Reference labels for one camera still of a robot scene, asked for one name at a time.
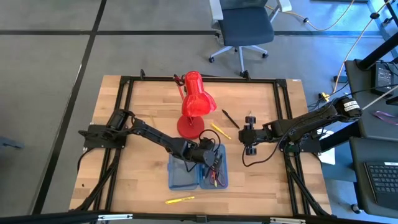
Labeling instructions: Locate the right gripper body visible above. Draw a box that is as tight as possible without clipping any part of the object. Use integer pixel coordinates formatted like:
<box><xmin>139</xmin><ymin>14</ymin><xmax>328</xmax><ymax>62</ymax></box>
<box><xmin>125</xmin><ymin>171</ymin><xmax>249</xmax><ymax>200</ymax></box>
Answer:
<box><xmin>248</xmin><ymin>123</ymin><xmax>271</xmax><ymax>149</ymax></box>

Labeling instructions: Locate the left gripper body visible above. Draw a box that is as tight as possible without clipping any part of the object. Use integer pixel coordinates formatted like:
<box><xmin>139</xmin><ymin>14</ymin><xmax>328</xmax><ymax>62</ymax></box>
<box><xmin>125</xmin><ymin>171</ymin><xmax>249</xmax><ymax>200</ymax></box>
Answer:
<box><xmin>198</xmin><ymin>148</ymin><xmax>224</xmax><ymax>169</ymax></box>

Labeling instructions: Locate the red pen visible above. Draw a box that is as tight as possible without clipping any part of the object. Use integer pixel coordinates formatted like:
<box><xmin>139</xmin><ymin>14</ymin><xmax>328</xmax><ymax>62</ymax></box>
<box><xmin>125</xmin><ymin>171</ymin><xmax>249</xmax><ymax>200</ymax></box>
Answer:
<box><xmin>208</xmin><ymin>170</ymin><xmax>225</xmax><ymax>187</ymax></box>

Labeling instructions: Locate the blue plastic supply box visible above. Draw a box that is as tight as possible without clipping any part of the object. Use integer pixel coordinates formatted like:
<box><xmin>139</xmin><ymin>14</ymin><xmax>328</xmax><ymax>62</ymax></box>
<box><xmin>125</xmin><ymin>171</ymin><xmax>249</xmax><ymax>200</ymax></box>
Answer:
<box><xmin>168</xmin><ymin>143</ymin><xmax>229</xmax><ymax>191</ymax></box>

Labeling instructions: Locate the yellow highlighter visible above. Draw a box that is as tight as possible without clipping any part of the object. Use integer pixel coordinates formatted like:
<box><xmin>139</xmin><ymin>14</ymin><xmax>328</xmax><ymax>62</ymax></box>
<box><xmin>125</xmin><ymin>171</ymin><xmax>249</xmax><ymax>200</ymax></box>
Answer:
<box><xmin>209</xmin><ymin>122</ymin><xmax>233</xmax><ymax>141</ymax></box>
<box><xmin>165</xmin><ymin>195</ymin><xmax>196</xmax><ymax>205</ymax></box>

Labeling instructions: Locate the black pen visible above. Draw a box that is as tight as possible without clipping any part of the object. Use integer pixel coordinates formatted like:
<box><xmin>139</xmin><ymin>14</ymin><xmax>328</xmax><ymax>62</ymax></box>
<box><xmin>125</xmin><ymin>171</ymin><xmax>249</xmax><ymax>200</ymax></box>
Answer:
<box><xmin>221</xmin><ymin>109</ymin><xmax>241</xmax><ymax>130</ymax></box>

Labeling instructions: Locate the red desk lamp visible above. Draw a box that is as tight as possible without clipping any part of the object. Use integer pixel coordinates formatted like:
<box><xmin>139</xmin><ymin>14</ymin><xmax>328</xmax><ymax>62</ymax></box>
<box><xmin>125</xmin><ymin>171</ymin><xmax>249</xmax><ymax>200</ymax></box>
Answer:
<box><xmin>173</xmin><ymin>70</ymin><xmax>218</xmax><ymax>140</ymax></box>

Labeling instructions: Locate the white paper sheet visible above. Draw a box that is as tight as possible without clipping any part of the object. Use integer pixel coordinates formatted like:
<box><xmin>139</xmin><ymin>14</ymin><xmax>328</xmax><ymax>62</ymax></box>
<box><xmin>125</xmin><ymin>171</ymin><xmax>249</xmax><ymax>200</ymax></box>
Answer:
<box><xmin>318</xmin><ymin>128</ymin><xmax>336</xmax><ymax>166</ymax></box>

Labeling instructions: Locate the black stand beam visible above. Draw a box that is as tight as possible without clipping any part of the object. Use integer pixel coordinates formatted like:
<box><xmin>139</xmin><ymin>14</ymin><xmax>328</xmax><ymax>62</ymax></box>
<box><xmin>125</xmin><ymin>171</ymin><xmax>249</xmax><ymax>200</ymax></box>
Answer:
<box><xmin>356</xmin><ymin>40</ymin><xmax>398</xmax><ymax>71</ymax></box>
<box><xmin>319</xmin><ymin>121</ymin><xmax>363</xmax><ymax>153</ymax></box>

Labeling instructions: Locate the office chair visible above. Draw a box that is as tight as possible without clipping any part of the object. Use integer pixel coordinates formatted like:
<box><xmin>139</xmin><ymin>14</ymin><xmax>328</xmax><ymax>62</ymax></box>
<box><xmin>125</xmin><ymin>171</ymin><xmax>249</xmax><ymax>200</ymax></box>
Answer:
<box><xmin>208</xmin><ymin>0</ymin><xmax>293</xmax><ymax>78</ymax></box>

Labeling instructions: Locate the grey desk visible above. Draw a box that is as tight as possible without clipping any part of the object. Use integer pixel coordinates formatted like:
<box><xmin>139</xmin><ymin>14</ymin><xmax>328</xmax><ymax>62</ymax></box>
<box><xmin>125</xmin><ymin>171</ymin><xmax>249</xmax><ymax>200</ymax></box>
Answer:
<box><xmin>348</xmin><ymin>136</ymin><xmax>398</xmax><ymax>218</ymax></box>
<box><xmin>344</xmin><ymin>58</ymin><xmax>398</xmax><ymax>139</ymax></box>

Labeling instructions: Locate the pink ribbon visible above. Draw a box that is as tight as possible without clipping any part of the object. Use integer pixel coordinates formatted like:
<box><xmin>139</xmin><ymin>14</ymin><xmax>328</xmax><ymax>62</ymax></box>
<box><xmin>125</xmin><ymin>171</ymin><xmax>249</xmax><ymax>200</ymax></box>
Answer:
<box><xmin>372</xmin><ymin>110</ymin><xmax>398</xmax><ymax>126</ymax></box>

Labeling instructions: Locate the black keyboard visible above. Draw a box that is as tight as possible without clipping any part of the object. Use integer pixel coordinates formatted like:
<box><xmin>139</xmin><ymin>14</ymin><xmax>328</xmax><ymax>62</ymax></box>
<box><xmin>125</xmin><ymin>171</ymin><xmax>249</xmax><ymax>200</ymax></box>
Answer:
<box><xmin>364</xmin><ymin>161</ymin><xmax>398</xmax><ymax>212</ymax></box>

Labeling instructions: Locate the black power adapter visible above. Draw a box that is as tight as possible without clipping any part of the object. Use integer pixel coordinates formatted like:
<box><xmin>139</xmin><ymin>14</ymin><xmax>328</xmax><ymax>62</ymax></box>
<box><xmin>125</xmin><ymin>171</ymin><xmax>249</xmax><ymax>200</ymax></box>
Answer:
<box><xmin>371</xmin><ymin>62</ymin><xmax>396</xmax><ymax>96</ymax></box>

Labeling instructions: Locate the black crossbeam with brackets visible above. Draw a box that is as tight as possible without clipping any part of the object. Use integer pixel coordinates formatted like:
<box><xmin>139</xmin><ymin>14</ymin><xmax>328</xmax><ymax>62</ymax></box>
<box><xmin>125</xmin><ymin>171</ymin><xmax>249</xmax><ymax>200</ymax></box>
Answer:
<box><xmin>0</xmin><ymin>210</ymin><xmax>398</xmax><ymax>224</ymax></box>

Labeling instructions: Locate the grey floor object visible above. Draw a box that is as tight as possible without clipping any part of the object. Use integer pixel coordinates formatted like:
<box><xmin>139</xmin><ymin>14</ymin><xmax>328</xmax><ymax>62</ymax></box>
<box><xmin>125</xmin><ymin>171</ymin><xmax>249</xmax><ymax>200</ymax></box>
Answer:
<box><xmin>0</xmin><ymin>136</ymin><xmax>25</xmax><ymax>151</ymax></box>

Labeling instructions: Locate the black camera cable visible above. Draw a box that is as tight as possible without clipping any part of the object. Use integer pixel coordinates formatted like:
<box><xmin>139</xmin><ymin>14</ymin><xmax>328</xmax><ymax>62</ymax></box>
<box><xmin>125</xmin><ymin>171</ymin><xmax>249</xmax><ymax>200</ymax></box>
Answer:
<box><xmin>198</xmin><ymin>128</ymin><xmax>222</xmax><ymax>154</ymax></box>
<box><xmin>241</xmin><ymin>143</ymin><xmax>284</xmax><ymax>168</ymax></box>

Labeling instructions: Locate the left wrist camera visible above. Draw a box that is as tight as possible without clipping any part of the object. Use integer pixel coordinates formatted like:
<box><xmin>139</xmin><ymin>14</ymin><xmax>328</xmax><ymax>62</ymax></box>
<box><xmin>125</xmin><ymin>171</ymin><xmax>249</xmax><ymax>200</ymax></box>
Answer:
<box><xmin>198</xmin><ymin>136</ymin><xmax>216</xmax><ymax>151</ymax></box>

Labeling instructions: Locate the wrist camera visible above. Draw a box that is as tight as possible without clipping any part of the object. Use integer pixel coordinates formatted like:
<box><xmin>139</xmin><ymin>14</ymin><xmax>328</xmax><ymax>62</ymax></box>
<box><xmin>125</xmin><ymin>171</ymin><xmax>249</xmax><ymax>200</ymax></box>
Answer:
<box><xmin>238</xmin><ymin>128</ymin><xmax>249</xmax><ymax>146</ymax></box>
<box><xmin>198</xmin><ymin>136</ymin><xmax>216</xmax><ymax>151</ymax></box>

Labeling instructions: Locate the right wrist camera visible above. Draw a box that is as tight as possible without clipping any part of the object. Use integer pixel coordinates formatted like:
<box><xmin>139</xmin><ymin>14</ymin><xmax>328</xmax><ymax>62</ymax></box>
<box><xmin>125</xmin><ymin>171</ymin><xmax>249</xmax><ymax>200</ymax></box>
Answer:
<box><xmin>238</xmin><ymin>128</ymin><xmax>249</xmax><ymax>146</ymax></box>

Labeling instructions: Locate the black table frame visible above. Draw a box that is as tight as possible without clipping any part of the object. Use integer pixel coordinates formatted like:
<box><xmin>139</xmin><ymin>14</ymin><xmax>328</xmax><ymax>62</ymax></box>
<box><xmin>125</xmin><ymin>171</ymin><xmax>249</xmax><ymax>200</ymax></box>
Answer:
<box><xmin>70</xmin><ymin>68</ymin><xmax>332</xmax><ymax>218</ymax></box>

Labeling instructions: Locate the black power cable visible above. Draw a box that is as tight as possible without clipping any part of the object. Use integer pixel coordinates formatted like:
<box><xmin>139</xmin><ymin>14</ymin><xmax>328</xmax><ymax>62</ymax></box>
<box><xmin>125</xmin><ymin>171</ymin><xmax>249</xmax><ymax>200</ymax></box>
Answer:
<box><xmin>307</xmin><ymin>83</ymin><xmax>398</xmax><ymax>114</ymax></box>

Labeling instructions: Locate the yellow cable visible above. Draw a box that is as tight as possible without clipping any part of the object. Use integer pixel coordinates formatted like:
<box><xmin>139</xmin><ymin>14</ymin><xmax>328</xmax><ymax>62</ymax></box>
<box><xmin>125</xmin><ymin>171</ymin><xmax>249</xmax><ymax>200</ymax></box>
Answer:
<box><xmin>264</xmin><ymin>0</ymin><xmax>356</xmax><ymax>32</ymax></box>

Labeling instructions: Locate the beige cable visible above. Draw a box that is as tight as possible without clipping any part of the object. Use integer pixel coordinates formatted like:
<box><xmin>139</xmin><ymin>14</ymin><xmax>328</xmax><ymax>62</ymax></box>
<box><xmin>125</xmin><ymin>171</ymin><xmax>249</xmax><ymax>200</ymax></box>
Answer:
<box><xmin>331</xmin><ymin>0</ymin><xmax>393</xmax><ymax>96</ymax></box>

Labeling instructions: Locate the white cable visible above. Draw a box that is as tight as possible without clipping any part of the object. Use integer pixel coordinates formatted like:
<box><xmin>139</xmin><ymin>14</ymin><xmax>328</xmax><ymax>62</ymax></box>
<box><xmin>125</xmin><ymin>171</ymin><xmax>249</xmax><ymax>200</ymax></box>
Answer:
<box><xmin>360</xmin><ymin>92</ymin><xmax>398</xmax><ymax>113</ymax></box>

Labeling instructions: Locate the grey metal frame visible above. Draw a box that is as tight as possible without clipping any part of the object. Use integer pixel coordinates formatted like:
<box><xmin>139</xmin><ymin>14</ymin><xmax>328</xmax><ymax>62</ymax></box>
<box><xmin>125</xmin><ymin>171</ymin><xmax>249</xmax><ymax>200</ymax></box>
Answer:
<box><xmin>368</xmin><ymin>0</ymin><xmax>398</xmax><ymax>41</ymax></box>

